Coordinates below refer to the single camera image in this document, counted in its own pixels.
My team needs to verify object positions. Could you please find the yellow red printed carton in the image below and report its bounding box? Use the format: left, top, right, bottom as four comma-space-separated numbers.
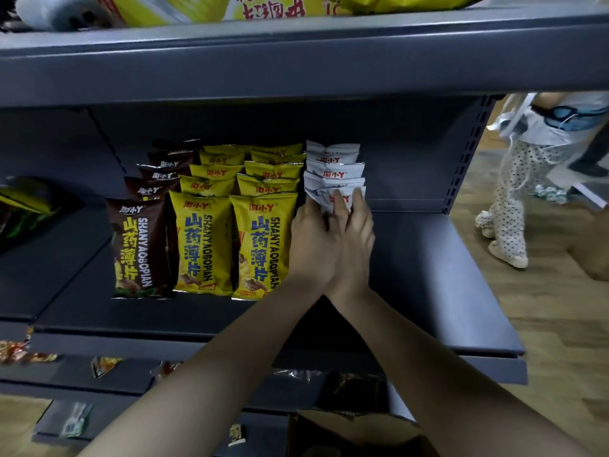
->
93, 0, 343, 28

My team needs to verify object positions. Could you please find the person's right forearm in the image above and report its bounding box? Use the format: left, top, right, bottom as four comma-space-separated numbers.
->
328, 289, 596, 457

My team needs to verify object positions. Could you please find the white snack packet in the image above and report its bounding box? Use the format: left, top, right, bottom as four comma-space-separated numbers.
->
305, 139, 362, 157
303, 171, 366, 192
306, 185, 368, 216
306, 153, 361, 166
306, 159, 366, 180

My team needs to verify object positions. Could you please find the brown cardboard box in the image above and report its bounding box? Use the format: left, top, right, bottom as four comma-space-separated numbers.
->
287, 407, 441, 457

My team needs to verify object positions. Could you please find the heap of green brown bags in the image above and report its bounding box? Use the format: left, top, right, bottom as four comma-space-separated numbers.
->
0, 175, 63, 253

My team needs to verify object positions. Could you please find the large yellow crisp bag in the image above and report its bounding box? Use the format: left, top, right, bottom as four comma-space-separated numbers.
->
337, 0, 494, 16

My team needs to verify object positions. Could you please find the person's left forearm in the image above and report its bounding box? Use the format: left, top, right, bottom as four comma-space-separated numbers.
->
78, 285, 329, 457

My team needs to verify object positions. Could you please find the dark blue metal shelf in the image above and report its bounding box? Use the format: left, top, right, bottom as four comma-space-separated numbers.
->
0, 2, 609, 457

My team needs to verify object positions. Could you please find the clear plastic water bottle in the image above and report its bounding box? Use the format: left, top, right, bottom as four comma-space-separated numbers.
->
532, 184, 570, 205

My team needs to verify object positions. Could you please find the person's right hand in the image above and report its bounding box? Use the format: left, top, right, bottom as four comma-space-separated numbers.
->
325, 187, 377, 305

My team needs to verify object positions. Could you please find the blue waist bag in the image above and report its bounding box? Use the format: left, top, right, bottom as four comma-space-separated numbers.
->
542, 105, 609, 133

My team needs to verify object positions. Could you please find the pile of red orange packets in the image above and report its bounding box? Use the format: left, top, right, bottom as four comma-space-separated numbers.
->
0, 328, 124, 380

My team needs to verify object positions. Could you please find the sealed brown shipping carton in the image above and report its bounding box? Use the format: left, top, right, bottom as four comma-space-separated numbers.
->
568, 218, 609, 281

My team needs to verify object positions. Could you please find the white plastic wrapped pack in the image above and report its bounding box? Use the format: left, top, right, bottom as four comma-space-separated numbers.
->
14, 0, 115, 33

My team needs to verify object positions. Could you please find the person's left hand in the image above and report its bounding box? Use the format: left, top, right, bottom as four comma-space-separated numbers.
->
287, 194, 351, 300

